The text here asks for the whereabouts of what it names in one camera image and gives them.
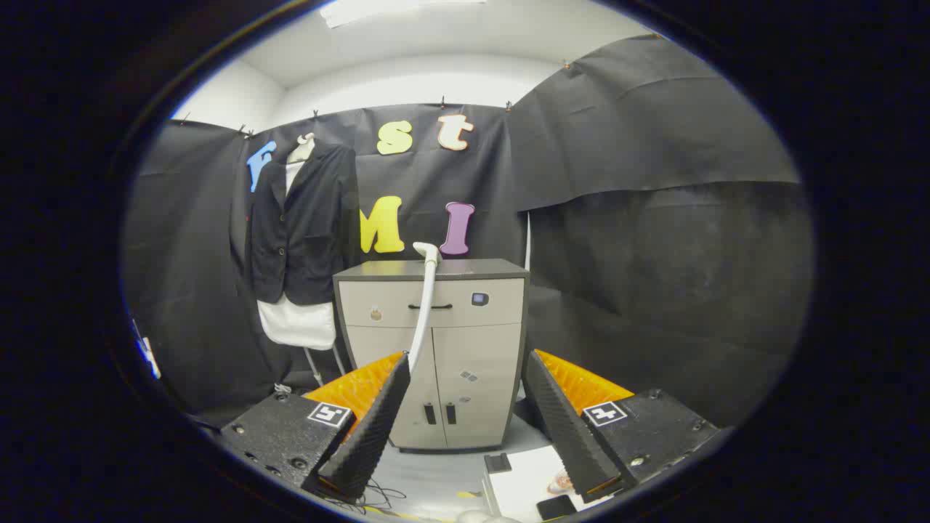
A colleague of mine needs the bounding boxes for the black jacket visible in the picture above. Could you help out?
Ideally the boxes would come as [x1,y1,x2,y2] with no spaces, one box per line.
[249,142,362,306]

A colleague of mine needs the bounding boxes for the grey cabinet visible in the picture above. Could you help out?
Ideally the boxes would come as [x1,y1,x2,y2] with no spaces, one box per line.
[333,259,530,453]

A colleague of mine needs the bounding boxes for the metal mannequin stand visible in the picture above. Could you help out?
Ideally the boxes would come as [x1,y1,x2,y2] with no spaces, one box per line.
[304,347,347,386]

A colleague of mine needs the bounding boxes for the black backdrop cloth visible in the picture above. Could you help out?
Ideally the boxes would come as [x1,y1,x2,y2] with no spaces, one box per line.
[124,33,814,429]

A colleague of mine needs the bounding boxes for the thin black cables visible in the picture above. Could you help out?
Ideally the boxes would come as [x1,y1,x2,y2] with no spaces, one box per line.
[320,476,408,515]

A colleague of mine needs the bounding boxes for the white flat board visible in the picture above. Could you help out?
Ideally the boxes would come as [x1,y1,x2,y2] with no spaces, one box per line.
[481,445,593,522]

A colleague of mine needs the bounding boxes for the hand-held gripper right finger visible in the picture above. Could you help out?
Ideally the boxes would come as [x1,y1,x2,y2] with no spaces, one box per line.
[522,349,727,503]

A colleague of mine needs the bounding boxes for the flat black device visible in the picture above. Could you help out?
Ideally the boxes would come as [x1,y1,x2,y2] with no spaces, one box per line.
[536,495,578,521]

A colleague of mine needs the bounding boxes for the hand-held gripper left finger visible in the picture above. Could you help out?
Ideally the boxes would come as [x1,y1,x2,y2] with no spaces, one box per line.
[218,352,412,502]

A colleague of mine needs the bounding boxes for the blue white printed item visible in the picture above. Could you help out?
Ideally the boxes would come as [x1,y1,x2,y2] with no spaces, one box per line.
[131,320,162,380]

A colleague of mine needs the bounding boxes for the white garment steamer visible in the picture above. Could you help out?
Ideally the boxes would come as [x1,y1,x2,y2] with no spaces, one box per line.
[407,241,442,373]

